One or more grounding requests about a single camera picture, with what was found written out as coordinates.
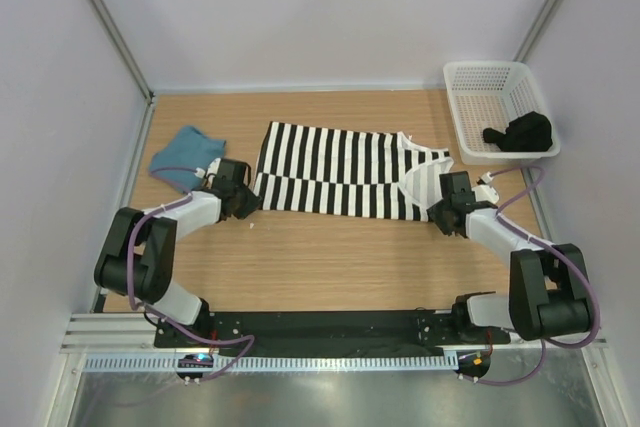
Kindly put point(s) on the teal tank top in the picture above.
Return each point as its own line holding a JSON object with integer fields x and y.
{"x": 188, "y": 150}

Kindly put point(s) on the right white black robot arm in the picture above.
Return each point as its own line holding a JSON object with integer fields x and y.
{"x": 549, "y": 296}

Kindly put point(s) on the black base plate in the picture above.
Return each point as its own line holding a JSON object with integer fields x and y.
{"x": 353, "y": 334}

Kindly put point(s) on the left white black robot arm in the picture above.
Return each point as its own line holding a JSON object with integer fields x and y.
{"x": 137, "y": 257}

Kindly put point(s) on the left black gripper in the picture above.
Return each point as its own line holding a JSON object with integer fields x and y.
{"x": 250, "y": 205}

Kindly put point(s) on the black white striped tank top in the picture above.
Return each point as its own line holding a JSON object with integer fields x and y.
{"x": 348, "y": 173}

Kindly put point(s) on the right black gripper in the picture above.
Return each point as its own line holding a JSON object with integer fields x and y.
{"x": 435, "y": 212}

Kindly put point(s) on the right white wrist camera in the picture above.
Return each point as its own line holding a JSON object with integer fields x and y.
{"x": 484, "y": 190}

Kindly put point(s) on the white slotted cable duct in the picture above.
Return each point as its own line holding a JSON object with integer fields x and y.
{"x": 199, "y": 363}

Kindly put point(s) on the white plastic basket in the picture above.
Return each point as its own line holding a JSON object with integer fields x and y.
{"x": 491, "y": 94}

